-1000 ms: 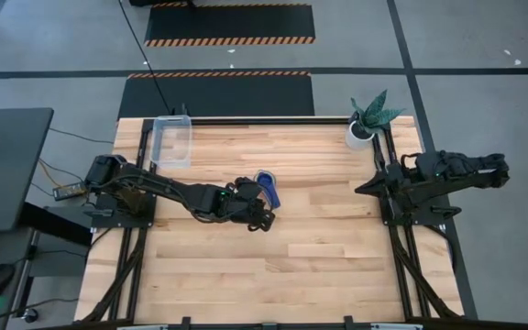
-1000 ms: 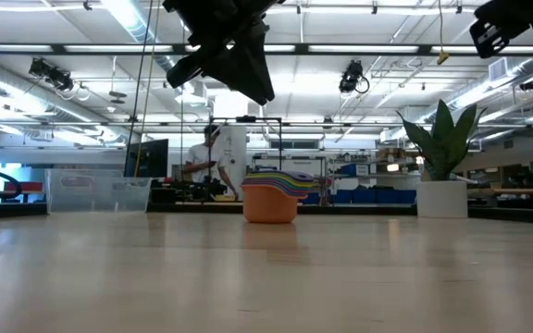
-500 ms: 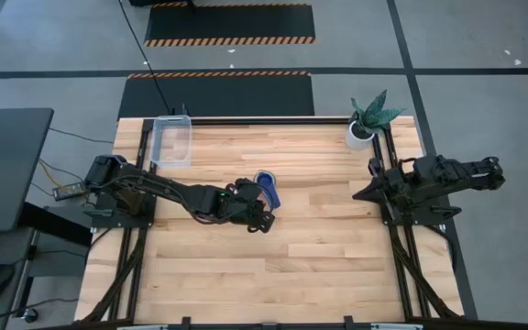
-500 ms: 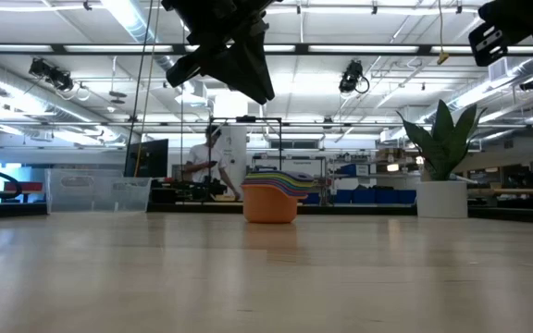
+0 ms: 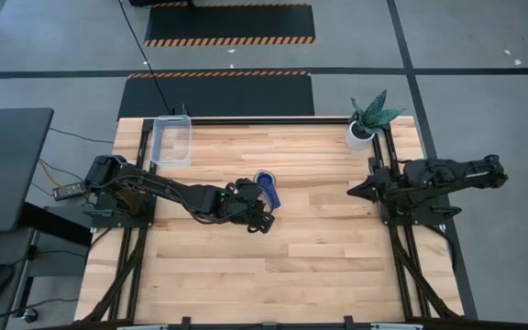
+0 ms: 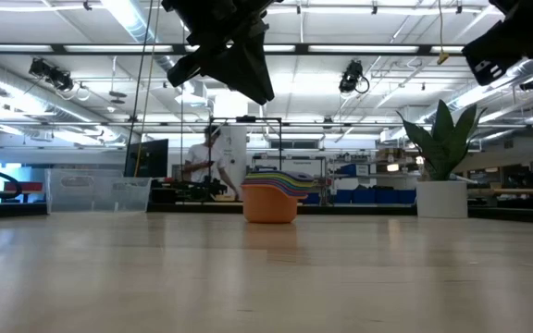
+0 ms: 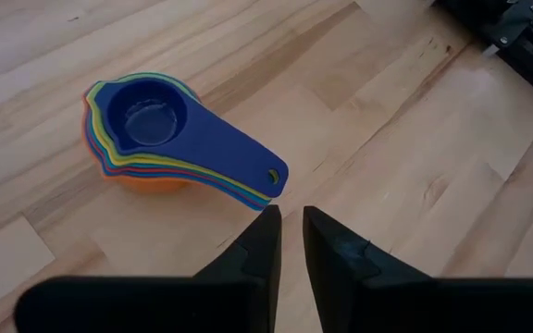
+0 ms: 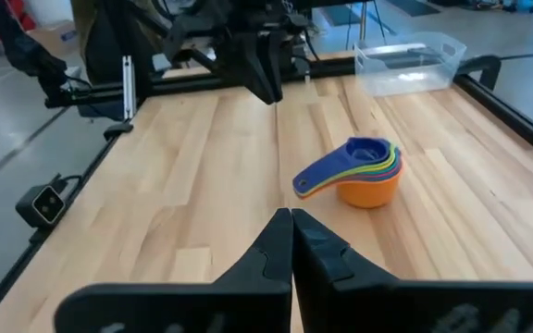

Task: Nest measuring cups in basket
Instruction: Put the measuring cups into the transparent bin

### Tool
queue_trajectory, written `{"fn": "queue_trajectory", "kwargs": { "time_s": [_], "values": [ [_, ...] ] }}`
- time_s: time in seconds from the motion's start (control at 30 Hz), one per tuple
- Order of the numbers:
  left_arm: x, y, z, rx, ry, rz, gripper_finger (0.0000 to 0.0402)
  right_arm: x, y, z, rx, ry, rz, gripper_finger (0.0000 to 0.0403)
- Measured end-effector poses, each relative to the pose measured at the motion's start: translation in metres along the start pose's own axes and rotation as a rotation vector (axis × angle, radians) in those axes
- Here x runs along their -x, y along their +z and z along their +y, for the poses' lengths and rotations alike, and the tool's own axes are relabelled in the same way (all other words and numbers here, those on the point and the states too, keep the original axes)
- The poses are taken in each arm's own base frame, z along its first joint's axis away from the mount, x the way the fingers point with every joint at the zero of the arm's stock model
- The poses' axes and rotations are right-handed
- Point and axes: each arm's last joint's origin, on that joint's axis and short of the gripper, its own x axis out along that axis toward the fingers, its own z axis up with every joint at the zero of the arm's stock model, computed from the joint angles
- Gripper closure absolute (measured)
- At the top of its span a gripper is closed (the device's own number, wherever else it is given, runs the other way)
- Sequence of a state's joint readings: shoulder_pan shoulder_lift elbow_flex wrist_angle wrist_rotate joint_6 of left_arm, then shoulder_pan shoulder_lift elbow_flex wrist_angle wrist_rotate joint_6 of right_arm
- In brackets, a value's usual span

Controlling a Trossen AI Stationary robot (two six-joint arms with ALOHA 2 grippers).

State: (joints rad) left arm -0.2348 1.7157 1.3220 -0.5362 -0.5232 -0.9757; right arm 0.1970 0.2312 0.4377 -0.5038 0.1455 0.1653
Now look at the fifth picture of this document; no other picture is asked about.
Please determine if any dark grey desk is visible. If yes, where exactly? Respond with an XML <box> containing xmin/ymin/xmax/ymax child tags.
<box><xmin>0</xmin><ymin>106</ymin><xmax>56</xmax><ymax>235</ymax></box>

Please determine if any clear plastic basket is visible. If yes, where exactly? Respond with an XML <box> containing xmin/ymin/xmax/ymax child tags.
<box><xmin>148</xmin><ymin>114</ymin><xmax>194</xmax><ymax>170</ymax></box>

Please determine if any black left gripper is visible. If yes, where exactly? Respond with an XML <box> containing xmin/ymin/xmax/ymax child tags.
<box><xmin>202</xmin><ymin>177</ymin><xmax>277</xmax><ymax>235</ymax></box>

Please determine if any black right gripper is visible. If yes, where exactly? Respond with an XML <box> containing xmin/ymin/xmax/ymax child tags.
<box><xmin>346</xmin><ymin>167</ymin><xmax>405</xmax><ymax>205</ymax></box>

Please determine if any potted plant in white pot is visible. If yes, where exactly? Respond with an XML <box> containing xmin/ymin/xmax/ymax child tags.
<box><xmin>344</xmin><ymin>88</ymin><xmax>407</xmax><ymax>152</ymax></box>

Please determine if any black power adapter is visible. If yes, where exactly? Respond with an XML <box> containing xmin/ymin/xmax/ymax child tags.
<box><xmin>52</xmin><ymin>181</ymin><xmax>87</xmax><ymax>203</ymax></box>

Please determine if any black hazard-striped floor mat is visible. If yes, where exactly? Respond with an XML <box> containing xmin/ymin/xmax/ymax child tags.
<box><xmin>143</xmin><ymin>1</ymin><xmax>317</xmax><ymax>49</ymax></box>
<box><xmin>116</xmin><ymin>70</ymin><xmax>316</xmax><ymax>120</ymax></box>

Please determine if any purple plastic measuring cup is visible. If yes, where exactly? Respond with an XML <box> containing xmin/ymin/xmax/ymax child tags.
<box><xmin>253</xmin><ymin>170</ymin><xmax>282</xmax><ymax>211</ymax></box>

